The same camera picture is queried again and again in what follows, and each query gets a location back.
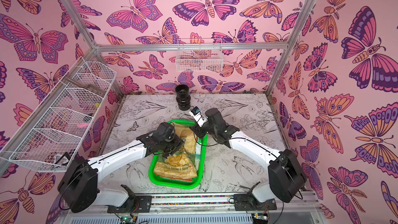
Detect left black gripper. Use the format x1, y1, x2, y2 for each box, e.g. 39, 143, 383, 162
161, 133, 187, 156

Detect yellow sour cream chips bag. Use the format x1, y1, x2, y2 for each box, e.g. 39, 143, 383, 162
153, 123, 199, 181

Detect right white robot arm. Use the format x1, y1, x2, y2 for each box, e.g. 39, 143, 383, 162
189, 107, 307, 203

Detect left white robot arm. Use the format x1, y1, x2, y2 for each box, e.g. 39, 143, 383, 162
58, 122, 183, 213

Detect green plastic basket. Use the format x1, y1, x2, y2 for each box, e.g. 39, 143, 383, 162
148, 135, 208, 190

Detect pink item in shelf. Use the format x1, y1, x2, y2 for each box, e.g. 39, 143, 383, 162
77, 123, 90, 128

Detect black clip in shelf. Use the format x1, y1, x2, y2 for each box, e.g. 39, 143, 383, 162
55, 152, 71, 166

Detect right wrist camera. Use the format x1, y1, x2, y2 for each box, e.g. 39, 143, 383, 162
189, 106, 207, 127

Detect black camera lens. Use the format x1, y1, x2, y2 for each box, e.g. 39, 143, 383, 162
175, 84, 191, 111

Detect small white wire basket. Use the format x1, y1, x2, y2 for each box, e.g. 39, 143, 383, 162
175, 38, 224, 73

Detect long white wire shelf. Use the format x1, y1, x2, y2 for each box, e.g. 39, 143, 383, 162
1, 57, 117, 172

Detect aluminium frame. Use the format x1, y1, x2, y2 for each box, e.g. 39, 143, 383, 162
0, 0, 329, 224

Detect front mounting rail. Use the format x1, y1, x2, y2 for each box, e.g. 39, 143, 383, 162
56, 192, 326, 224

